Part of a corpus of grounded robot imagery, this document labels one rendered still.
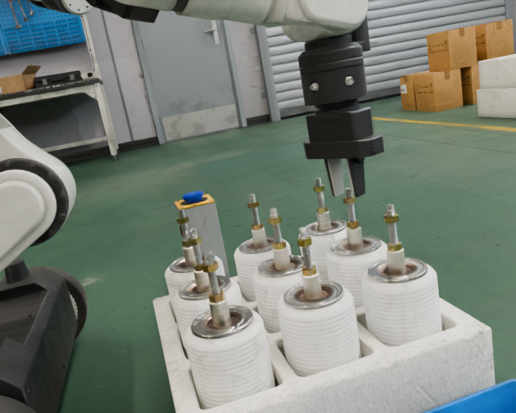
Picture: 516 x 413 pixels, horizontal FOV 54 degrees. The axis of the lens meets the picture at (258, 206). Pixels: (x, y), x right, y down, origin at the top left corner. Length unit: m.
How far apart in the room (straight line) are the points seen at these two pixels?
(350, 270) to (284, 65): 5.19
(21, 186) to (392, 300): 0.56
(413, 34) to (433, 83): 2.27
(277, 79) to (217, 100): 0.71
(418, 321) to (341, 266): 0.15
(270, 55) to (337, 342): 5.31
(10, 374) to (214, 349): 0.33
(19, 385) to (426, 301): 0.55
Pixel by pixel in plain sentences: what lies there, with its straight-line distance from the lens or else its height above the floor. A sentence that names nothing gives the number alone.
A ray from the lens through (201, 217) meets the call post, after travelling 0.96.
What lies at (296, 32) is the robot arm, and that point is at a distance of 0.74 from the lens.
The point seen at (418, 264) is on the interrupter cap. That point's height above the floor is 0.25.
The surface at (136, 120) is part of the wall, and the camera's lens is 5.68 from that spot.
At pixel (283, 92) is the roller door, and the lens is 5.87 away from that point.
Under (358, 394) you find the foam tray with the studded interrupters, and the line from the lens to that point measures 0.63.
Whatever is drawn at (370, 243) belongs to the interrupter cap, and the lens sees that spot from 0.78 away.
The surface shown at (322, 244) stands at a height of 0.24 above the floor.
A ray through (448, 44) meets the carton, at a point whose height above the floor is 0.49.
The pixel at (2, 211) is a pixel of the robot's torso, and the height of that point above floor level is 0.40.
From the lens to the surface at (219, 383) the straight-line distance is 0.61.
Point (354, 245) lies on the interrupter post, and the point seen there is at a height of 0.26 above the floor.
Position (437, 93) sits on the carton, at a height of 0.14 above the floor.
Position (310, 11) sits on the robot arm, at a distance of 0.65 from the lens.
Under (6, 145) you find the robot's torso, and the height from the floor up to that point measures 0.49.
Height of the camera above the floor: 0.52
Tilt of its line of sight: 14 degrees down
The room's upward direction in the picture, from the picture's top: 10 degrees counter-clockwise
